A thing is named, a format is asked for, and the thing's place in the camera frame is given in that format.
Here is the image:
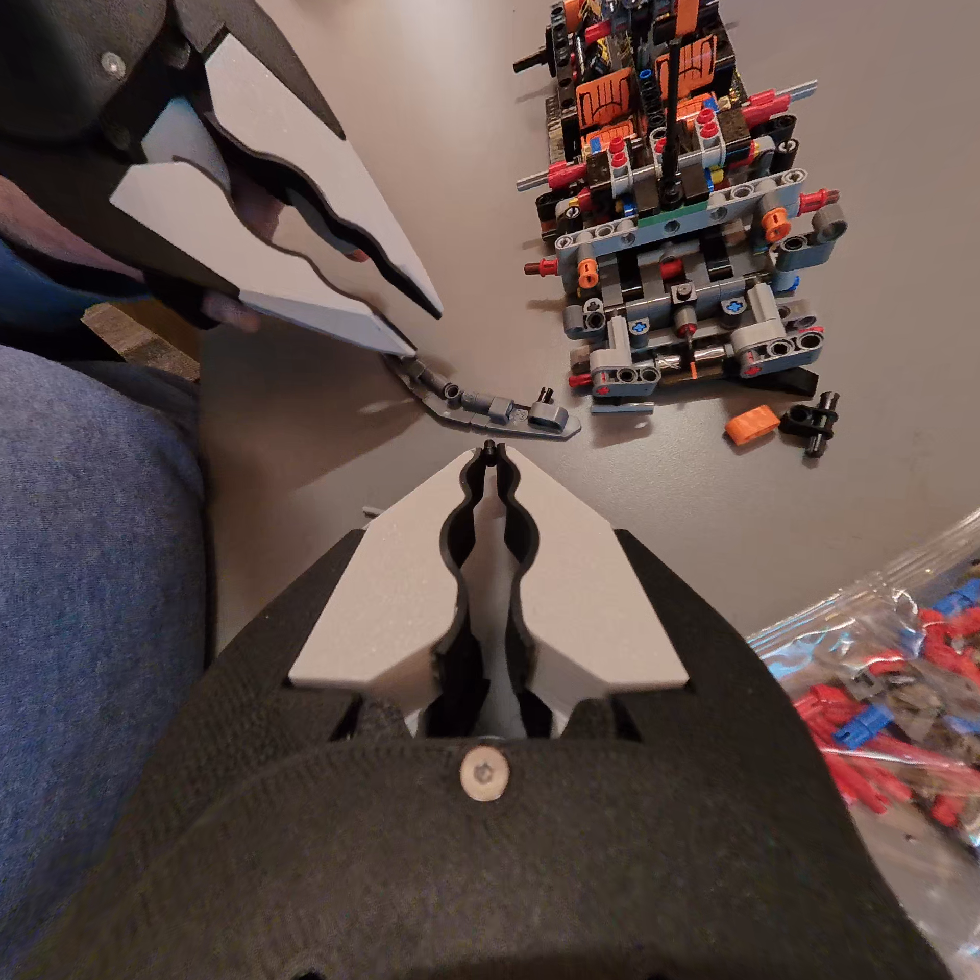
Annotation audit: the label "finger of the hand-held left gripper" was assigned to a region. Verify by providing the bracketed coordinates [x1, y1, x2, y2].
[201, 29, 445, 323]
[109, 157, 420, 358]

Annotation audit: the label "lego car chassis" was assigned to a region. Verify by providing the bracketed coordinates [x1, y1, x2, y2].
[514, 0, 849, 418]

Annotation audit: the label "black lego pin connector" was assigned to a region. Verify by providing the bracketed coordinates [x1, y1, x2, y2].
[779, 392, 841, 459]

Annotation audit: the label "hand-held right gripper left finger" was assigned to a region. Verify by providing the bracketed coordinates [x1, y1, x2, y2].
[286, 448, 487, 740]

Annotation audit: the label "small clear bag lego pins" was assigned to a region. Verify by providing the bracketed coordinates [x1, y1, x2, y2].
[746, 509, 980, 980]

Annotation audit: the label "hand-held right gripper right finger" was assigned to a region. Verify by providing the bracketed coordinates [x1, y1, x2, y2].
[494, 444, 690, 740]

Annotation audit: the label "person's left hand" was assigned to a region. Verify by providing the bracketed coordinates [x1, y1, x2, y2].
[0, 176, 263, 334]

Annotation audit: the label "grey lego panel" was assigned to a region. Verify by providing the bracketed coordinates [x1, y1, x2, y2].
[394, 354, 583, 444]

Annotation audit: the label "orange lego connector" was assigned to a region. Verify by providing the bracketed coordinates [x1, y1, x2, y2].
[723, 406, 781, 446]

